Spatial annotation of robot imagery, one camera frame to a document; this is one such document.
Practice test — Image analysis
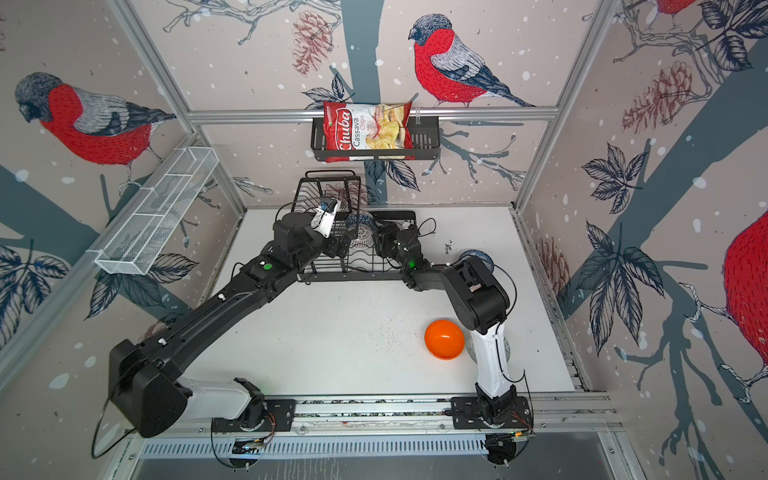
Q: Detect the aluminium mounting rail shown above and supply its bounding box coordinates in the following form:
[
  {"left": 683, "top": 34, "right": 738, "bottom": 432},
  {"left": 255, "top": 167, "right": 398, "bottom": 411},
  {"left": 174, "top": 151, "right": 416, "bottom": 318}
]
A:
[{"left": 128, "top": 392, "right": 625, "bottom": 438}]

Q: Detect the blue floral ceramic bowl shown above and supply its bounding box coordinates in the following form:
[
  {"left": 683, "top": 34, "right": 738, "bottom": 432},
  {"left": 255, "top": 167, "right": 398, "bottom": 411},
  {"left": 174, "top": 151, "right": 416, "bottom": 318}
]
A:
[{"left": 459, "top": 249, "right": 495, "bottom": 273}]

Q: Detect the orange plastic bowl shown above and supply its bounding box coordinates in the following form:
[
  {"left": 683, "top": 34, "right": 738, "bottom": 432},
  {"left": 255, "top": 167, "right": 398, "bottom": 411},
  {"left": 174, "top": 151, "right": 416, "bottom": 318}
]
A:
[{"left": 424, "top": 319, "right": 465, "bottom": 360}]

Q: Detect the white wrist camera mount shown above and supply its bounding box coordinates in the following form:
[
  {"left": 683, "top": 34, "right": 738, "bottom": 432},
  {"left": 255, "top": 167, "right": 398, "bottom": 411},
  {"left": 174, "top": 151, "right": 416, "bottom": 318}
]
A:
[{"left": 310, "top": 199, "right": 339, "bottom": 238}]

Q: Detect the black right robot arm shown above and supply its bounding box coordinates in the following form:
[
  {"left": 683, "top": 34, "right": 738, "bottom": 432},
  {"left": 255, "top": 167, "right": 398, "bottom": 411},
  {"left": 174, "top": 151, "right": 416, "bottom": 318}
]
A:
[{"left": 374, "top": 222, "right": 531, "bottom": 428}]

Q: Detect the red cassava chips bag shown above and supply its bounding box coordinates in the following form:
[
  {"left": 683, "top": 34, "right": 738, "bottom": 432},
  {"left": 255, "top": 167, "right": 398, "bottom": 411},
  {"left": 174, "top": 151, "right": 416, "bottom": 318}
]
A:
[{"left": 323, "top": 102, "right": 413, "bottom": 162}]

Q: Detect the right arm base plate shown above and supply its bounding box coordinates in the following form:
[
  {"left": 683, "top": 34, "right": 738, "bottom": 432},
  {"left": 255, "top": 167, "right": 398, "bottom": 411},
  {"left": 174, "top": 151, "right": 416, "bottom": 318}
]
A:
[{"left": 446, "top": 396, "right": 533, "bottom": 431}]

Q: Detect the dark blue patterned bowl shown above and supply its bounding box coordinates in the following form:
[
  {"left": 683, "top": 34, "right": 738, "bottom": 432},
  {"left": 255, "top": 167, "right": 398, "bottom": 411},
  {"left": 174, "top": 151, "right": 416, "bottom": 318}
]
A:
[{"left": 345, "top": 211, "right": 377, "bottom": 235}]

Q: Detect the black wire dish rack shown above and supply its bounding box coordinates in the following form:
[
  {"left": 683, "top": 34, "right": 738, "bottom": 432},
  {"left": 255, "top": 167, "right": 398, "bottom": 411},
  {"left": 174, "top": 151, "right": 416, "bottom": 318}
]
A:
[{"left": 292, "top": 169, "right": 417, "bottom": 284}]

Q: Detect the white wire wall basket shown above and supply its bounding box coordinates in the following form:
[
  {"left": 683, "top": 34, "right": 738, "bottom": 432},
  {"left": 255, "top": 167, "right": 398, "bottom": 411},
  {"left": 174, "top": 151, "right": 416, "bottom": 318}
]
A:
[{"left": 95, "top": 146, "right": 219, "bottom": 275}]

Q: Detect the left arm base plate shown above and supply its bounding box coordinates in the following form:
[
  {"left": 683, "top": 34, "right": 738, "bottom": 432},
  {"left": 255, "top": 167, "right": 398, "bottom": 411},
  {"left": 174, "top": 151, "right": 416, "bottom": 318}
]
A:
[{"left": 211, "top": 398, "right": 297, "bottom": 435}]

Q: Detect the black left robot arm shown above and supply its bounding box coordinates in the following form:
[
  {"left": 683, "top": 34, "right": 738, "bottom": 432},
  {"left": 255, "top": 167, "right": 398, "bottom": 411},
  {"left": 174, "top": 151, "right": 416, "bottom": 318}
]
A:
[{"left": 108, "top": 198, "right": 340, "bottom": 438}]

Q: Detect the black wall shelf basket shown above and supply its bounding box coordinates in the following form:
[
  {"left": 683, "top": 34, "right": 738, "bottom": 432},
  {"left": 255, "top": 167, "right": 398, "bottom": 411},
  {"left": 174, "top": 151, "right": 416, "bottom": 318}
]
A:
[{"left": 310, "top": 116, "right": 441, "bottom": 163}]

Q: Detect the white maroon patterned bowl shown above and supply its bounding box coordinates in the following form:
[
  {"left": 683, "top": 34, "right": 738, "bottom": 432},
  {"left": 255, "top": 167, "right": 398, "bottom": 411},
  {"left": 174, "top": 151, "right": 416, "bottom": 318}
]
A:
[{"left": 350, "top": 226, "right": 375, "bottom": 250}]

